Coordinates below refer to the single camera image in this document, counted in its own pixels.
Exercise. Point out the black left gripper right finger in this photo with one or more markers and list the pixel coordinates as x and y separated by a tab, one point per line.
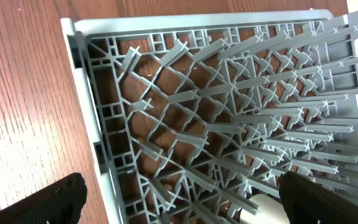
307	202

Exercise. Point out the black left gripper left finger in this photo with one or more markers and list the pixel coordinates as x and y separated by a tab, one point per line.
60	203

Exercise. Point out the white plastic cup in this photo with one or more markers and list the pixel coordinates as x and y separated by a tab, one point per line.
269	212

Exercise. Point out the grey plastic dish rack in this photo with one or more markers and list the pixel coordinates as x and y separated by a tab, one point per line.
192	119

